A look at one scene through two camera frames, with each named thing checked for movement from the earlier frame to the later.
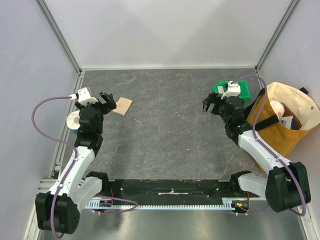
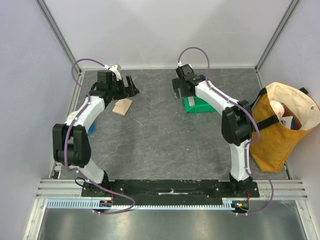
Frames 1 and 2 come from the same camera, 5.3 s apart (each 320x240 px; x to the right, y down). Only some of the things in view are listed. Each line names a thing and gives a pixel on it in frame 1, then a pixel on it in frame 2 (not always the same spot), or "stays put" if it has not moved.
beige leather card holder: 123,105 stays put
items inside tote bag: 286,117 stays put
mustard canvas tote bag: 284,139 stays put
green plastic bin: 244,91 -> 200,106
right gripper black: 215,103 -> 178,85
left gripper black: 107,107 -> 130,91
